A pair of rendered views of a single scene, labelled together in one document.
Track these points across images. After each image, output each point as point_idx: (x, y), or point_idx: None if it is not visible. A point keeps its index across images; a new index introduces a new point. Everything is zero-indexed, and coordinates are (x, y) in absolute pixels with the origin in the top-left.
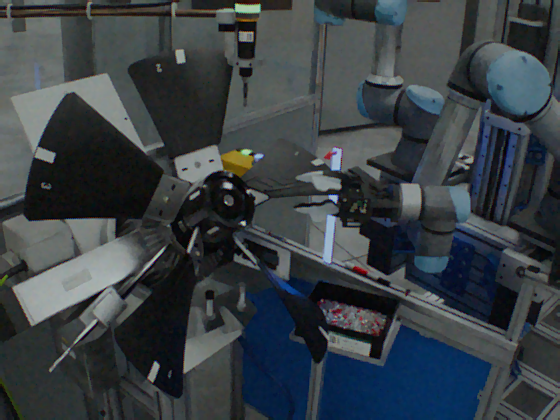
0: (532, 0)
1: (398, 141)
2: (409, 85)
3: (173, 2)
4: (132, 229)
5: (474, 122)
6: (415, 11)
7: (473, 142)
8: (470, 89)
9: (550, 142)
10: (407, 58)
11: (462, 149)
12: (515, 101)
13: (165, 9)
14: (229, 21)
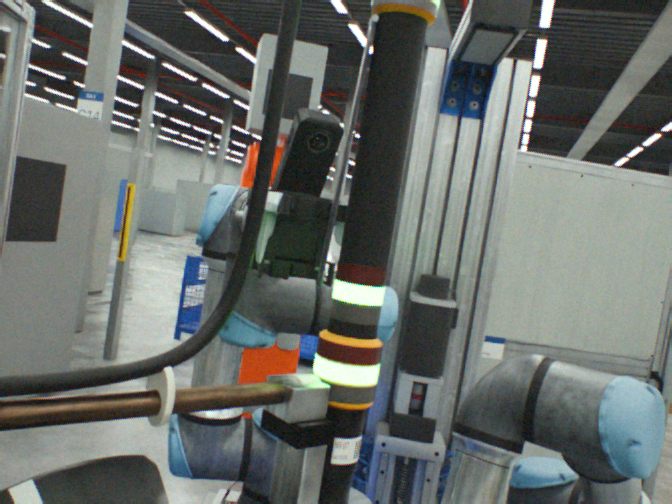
0: (427, 269)
1: (5, 440)
2: (12, 356)
3: (167, 367)
4: None
5: (100, 392)
6: (23, 255)
7: (111, 421)
8: (516, 439)
9: (622, 496)
10: (10, 320)
11: (101, 434)
12: (647, 460)
13: (133, 393)
14: (321, 414)
